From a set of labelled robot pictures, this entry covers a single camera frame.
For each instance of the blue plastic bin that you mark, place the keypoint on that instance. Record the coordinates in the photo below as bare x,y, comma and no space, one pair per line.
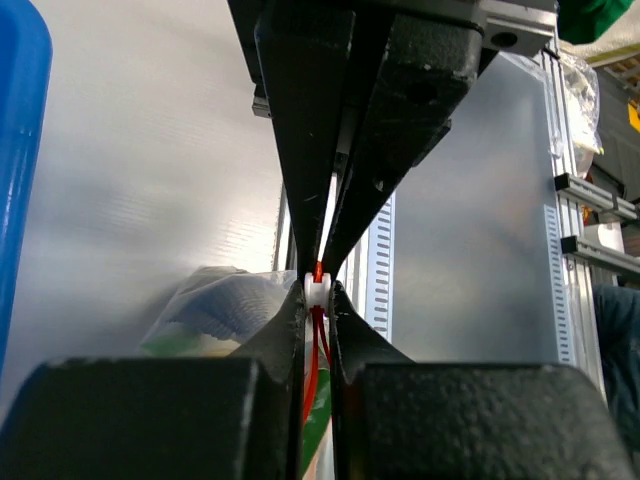
26,57

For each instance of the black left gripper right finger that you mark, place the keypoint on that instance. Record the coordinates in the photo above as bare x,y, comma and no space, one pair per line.
394,418

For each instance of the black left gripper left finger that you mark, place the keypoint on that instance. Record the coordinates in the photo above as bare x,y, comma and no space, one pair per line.
233,417

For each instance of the white slotted cable duct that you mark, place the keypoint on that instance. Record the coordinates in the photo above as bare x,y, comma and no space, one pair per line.
380,270

